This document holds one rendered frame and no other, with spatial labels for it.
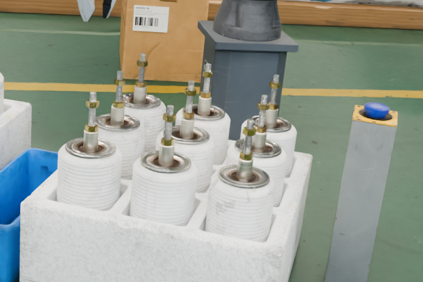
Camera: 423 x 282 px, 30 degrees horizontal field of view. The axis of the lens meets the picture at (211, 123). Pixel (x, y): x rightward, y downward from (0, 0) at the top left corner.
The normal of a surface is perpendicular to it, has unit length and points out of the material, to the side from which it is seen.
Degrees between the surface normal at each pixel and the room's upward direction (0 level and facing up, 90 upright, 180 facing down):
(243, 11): 72
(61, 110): 0
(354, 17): 90
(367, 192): 90
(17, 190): 88
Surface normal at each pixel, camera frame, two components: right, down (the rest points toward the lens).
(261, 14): 0.40, 0.07
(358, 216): -0.23, 0.32
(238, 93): 0.22, 0.36
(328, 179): 0.10, -0.93
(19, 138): 0.98, 0.16
